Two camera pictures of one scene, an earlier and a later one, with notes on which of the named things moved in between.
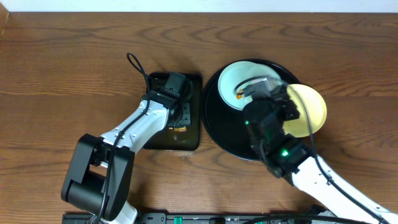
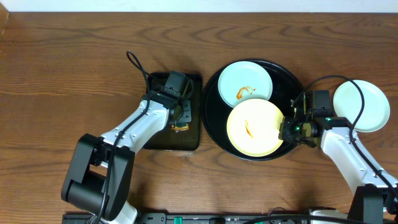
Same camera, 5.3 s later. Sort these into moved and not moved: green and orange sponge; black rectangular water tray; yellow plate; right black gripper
Moved: yellow plate; right black gripper
Not moved: black rectangular water tray; green and orange sponge
